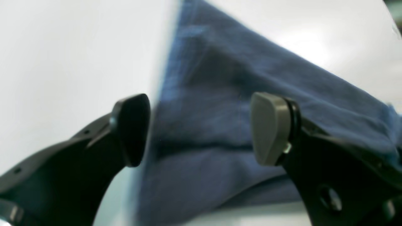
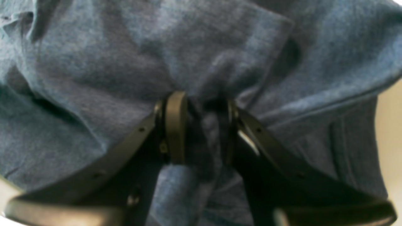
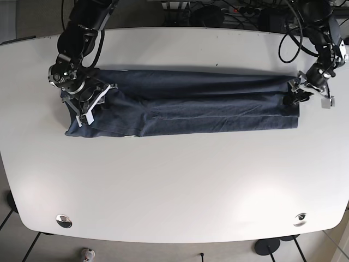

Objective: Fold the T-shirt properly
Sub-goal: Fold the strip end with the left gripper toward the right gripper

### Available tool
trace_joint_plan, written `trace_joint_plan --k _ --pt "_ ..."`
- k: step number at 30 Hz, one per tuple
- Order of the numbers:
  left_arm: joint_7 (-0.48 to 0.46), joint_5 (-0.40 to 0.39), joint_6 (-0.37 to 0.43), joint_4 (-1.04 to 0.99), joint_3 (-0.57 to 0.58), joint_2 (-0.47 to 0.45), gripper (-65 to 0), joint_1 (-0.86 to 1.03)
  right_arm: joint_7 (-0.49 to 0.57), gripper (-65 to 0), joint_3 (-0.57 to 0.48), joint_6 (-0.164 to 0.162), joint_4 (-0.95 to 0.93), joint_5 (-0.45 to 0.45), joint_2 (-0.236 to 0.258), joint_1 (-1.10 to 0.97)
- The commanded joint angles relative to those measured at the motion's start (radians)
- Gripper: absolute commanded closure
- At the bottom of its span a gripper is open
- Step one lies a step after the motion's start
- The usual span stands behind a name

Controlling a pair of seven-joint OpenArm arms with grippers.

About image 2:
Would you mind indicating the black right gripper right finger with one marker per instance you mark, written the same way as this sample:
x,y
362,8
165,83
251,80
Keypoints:
x,y
283,190

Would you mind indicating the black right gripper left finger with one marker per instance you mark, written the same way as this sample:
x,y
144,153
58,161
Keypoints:
x,y
118,188

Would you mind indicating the dark blue grey T-shirt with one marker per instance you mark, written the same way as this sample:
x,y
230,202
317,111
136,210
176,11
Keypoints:
x,y
77,75

